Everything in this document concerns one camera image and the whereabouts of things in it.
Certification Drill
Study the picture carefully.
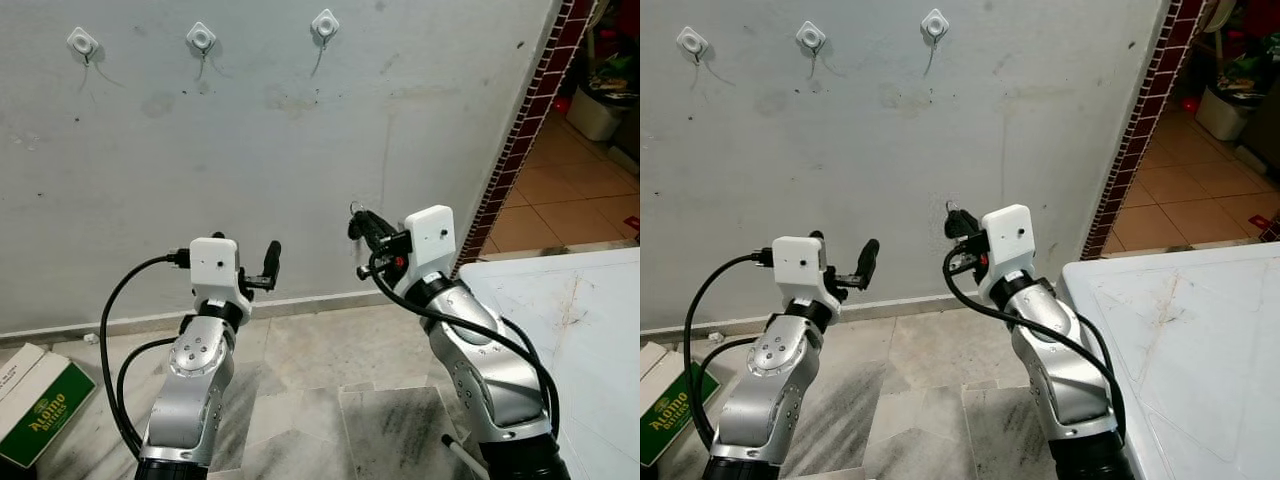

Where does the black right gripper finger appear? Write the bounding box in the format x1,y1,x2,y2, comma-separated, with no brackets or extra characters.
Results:
347,209,397,247
944,209,987,243

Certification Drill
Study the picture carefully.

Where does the white plastic folding table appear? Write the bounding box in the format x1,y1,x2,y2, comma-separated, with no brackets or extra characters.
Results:
1059,241,1280,480
443,247,641,480

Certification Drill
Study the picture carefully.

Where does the green white cardboard box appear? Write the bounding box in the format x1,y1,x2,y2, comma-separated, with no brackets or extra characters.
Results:
0,343,99,470
640,341,722,468

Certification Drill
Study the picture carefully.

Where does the beige plastic bin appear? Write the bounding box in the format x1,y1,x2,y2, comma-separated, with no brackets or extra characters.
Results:
1194,84,1253,143
579,84,628,143

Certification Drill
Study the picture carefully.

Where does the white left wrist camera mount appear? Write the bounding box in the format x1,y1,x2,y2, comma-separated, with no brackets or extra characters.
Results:
188,235,254,313
771,235,837,313

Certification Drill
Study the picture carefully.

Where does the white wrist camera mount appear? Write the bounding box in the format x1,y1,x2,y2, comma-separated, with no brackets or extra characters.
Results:
984,203,1035,293
188,235,254,313
403,205,457,293
771,235,837,313

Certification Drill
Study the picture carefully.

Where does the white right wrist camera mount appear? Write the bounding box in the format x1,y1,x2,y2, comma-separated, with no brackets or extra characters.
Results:
403,205,457,293
984,203,1035,293

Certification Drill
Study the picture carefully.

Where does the white wall hook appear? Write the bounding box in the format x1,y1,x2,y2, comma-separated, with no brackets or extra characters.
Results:
185,21,219,63
795,20,829,61
919,7,952,51
309,8,342,51
675,25,711,65
66,26,102,67

